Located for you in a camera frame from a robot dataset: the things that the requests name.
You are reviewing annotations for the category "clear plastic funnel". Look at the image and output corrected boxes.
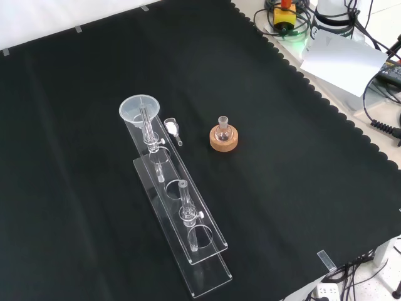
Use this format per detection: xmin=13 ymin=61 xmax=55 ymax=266
xmin=118 ymin=93 xmax=162 ymax=131

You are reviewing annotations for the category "glass weighing funnel white powder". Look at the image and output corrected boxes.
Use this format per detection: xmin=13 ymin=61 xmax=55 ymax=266
xmin=163 ymin=117 xmax=184 ymax=147

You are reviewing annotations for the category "clear acrylic funnel stand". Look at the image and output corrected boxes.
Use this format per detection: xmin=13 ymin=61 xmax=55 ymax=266
xmin=121 ymin=105 xmax=234 ymax=298

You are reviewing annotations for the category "small round-bottom glass flask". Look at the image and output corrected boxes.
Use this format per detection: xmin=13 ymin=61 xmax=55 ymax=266
xmin=217 ymin=115 xmax=233 ymax=142

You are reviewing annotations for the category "black bench cloth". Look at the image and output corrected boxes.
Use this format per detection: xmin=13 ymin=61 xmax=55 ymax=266
xmin=0 ymin=0 xmax=401 ymax=301

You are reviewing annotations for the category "yellow stop button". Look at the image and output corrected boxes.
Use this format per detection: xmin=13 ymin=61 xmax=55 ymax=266
xmin=273 ymin=0 xmax=297 ymax=34

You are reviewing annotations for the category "pale board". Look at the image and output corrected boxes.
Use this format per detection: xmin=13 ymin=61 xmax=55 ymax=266
xmin=299 ymin=29 xmax=389 ymax=98

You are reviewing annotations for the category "white power strip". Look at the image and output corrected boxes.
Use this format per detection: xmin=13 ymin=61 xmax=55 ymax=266
xmin=314 ymin=282 xmax=341 ymax=299

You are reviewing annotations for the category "black and yellow device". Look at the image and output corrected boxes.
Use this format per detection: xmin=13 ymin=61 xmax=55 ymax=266
xmin=375 ymin=58 xmax=401 ymax=87

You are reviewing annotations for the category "cork ring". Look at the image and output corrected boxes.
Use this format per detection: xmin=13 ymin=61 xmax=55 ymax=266
xmin=209 ymin=124 xmax=240 ymax=153

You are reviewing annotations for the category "black coiled cable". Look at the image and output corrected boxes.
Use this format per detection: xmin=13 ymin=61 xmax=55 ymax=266
xmin=363 ymin=71 xmax=401 ymax=139

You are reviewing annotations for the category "thick black cable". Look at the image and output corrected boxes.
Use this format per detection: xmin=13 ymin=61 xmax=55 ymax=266
xmin=355 ymin=17 xmax=391 ymax=55

